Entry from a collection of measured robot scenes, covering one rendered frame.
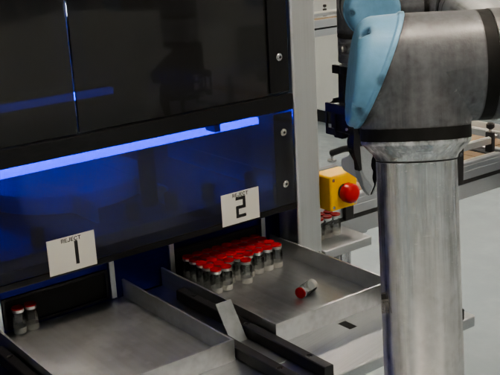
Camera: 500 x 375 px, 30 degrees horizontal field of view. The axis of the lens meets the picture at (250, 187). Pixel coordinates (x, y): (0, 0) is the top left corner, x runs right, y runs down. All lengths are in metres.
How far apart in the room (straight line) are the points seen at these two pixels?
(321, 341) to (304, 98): 0.50
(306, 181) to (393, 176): 0.84
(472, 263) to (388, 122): 3.30
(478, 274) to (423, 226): 3.15
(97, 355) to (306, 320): 0.34
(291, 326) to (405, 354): 0.52
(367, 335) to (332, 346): 0.07
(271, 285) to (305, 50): 0.44
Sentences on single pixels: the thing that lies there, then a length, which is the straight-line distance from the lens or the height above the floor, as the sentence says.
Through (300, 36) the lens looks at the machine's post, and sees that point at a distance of 1.74.
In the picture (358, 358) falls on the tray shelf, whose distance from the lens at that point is 1.45.
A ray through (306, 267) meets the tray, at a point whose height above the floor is 0.88.
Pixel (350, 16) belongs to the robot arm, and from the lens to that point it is 1.33.
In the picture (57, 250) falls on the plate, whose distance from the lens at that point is 1.53.
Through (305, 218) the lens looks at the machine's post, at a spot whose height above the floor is 0.96.
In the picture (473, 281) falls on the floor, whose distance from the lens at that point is 4.05.
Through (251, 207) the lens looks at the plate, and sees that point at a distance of 1.72.
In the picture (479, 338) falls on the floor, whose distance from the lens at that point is 3.55.
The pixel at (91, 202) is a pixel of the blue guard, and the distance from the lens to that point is 1.54.
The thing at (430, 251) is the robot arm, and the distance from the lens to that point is 0.98.
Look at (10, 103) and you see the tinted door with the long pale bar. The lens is 1.46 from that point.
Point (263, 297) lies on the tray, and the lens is 1.66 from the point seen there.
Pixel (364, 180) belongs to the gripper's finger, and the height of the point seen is 1.11.
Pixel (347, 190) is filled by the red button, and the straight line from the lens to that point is 1.83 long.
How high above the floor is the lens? 1.54
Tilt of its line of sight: 16 degrees down
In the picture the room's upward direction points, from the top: 3 degrees counter-clockwise
